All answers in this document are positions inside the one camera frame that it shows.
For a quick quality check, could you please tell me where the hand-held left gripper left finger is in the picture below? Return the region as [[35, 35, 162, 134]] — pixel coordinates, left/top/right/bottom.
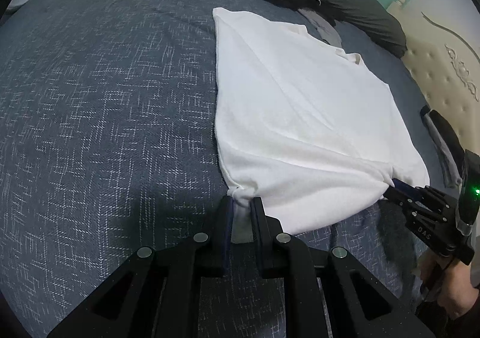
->
[[47, 196, 235, 338]]

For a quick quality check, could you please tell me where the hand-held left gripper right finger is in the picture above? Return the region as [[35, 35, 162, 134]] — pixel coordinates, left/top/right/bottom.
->
[[250, 196, 437, 338]]

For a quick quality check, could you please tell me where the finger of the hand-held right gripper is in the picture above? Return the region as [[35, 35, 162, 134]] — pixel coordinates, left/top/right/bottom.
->
[[383, 188, 441, 219], [392, 178, 456, 211]]

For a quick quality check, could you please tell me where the white long-sleeve shirt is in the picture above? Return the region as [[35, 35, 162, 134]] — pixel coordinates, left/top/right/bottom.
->
[[212, 7, 431, 245]]

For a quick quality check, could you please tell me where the person's right hand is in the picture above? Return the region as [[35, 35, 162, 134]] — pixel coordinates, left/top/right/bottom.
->
[[418, 250, 480, 320]]

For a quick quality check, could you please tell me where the folded grey white garment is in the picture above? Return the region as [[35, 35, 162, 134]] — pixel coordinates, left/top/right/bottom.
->
[[420, 106, 462, 189]]

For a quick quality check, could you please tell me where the folded black garment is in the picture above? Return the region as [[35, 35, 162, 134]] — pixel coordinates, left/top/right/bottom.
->
[[427, 109, 467, 174]]

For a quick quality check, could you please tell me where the cream tufted headboard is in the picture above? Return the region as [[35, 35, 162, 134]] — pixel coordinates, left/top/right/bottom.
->
[[386, 0, 480, 159]]

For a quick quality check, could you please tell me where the bed with blue patterned sheet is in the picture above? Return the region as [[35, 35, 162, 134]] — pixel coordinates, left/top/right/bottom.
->
[[0, 0, 462, 338]]

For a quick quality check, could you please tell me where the light grey garment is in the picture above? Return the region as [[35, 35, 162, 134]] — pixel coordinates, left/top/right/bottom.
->
[[298, 8, 343, 48]]

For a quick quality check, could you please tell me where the dark grey duvet roll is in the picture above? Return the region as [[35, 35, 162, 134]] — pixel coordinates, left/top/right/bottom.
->
[[75, 0, 408, 58]]

